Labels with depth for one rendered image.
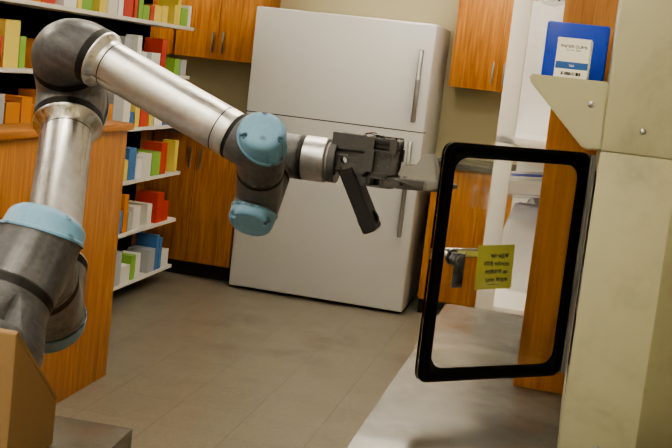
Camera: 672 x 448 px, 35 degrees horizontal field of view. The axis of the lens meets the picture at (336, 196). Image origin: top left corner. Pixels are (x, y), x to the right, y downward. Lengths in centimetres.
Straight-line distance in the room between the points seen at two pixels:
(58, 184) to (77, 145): 9
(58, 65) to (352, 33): 495
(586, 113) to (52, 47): 84
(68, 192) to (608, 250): 83
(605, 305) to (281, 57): 526
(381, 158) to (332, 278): 503
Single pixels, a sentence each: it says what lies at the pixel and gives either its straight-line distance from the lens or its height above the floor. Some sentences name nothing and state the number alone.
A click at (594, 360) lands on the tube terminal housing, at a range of 165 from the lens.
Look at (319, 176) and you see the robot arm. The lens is 177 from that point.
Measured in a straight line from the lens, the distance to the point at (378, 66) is 661.
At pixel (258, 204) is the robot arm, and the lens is 171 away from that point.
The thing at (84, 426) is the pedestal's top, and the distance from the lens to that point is 161.
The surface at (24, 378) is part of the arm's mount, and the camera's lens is 142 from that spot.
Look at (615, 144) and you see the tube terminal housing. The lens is 161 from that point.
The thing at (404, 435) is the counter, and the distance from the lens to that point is 169.
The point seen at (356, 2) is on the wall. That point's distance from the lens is 735.
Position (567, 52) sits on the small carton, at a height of 155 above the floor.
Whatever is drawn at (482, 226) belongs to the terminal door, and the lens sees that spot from 179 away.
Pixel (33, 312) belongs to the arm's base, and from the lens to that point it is 147.
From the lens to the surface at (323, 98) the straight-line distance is 668.
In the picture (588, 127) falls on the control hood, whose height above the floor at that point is 144.
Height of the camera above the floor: 149
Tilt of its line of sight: 7 degrees down
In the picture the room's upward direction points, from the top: 7 degrees clockwise
